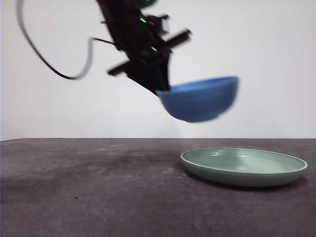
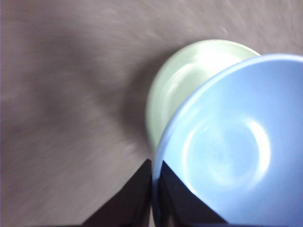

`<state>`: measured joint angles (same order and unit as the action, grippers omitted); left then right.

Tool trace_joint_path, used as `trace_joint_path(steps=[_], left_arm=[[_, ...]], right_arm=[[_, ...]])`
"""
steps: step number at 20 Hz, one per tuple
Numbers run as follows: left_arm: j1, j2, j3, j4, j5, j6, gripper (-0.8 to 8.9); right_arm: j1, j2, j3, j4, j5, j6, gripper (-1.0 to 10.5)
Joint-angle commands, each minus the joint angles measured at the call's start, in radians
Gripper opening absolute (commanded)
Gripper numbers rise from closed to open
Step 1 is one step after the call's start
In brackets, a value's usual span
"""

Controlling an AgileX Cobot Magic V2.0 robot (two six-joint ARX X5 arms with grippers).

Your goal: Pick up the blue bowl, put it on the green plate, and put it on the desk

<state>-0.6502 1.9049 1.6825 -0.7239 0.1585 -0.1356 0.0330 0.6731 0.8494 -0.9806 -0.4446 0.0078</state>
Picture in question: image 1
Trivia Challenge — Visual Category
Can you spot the pale grey left wrist camera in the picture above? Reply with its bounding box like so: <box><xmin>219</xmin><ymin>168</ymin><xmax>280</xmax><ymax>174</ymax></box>
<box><xmin>158</xmin><ymin>14</ymin><xmax>171</xmax><ymax>35</ymax></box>

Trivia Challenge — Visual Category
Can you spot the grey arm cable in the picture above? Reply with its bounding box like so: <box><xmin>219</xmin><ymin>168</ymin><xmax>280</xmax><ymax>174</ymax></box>
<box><xmin>16</xmin><ymin>0</ymin><xmax>119</xmax><ymax>80</ymax></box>

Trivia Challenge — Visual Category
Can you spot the blue ribbed bowl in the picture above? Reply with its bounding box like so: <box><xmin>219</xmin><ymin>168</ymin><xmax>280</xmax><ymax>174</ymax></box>
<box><xmin>155</xmin><ymin>76</ymin><xmax>239</xmax><ymax>123</ymax></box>

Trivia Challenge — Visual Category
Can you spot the green round plate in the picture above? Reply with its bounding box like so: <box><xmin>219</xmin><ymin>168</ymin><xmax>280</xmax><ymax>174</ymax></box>
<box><xmin>180</xmin><ymin>147</ymin><xmax>309</xmax><ymax>187</ymax></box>

